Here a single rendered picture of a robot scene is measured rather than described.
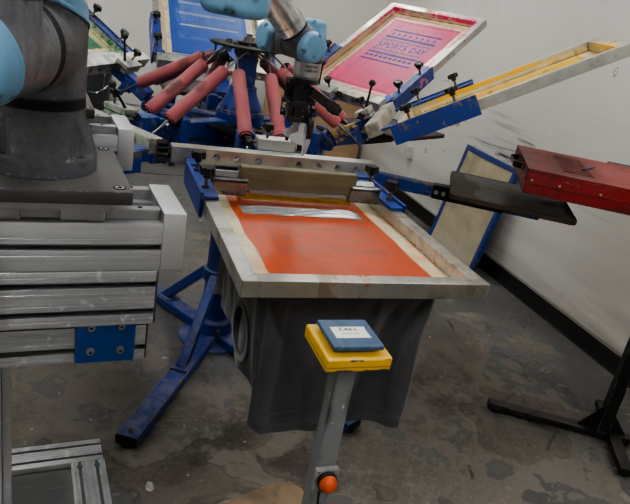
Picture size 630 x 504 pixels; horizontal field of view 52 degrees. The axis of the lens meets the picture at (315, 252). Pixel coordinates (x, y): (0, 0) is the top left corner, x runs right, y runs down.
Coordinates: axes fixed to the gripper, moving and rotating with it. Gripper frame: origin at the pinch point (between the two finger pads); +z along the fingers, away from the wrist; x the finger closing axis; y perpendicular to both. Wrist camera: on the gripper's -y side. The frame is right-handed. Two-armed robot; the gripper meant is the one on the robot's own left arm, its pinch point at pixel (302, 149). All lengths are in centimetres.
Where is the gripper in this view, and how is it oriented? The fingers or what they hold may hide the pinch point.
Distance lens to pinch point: 188.8
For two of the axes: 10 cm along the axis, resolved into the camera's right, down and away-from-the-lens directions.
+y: -9.4, -0.1, -3.5
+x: 3.1, 4.0, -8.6
